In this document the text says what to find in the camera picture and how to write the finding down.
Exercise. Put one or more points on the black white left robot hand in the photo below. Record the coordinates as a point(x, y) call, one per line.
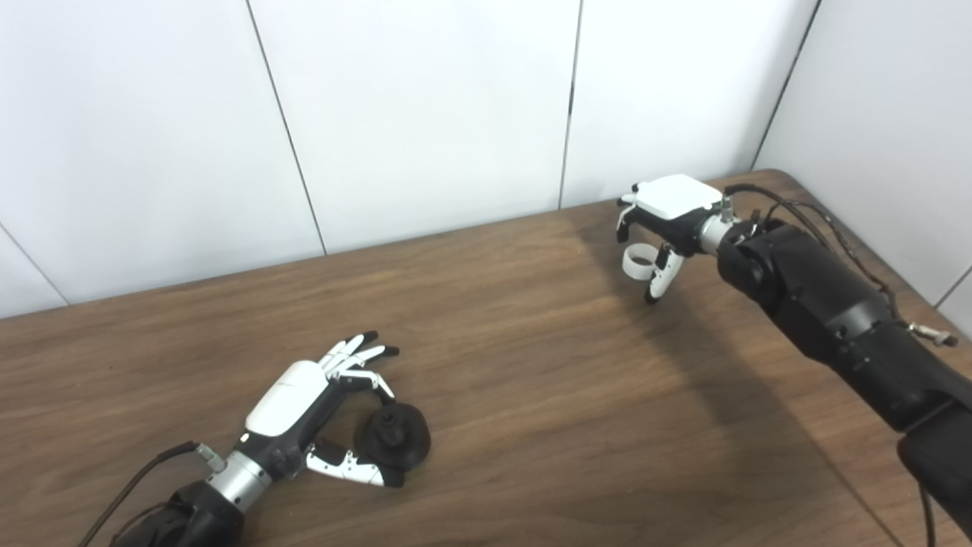
point(288, 387)

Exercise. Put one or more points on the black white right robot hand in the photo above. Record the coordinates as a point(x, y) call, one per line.
point(676, 194)

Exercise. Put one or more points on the round black part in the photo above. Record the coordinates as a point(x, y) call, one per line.
point(410, 444)

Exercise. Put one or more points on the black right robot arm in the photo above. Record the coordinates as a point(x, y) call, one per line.
point(820, 304)

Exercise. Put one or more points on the black wall panel clip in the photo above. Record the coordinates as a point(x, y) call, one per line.
point(571, 99)

